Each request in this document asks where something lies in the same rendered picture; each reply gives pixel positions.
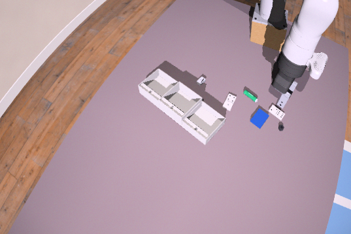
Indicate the green battery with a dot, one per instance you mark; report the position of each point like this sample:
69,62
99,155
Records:
255,99

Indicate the white domino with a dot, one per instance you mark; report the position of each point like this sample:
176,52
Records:
275,111
229,102

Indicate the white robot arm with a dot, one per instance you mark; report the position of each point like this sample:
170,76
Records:
314,18

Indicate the white three-compartment bin rack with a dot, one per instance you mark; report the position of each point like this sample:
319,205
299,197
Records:
183,105

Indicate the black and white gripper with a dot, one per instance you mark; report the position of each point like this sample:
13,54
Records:
292,62

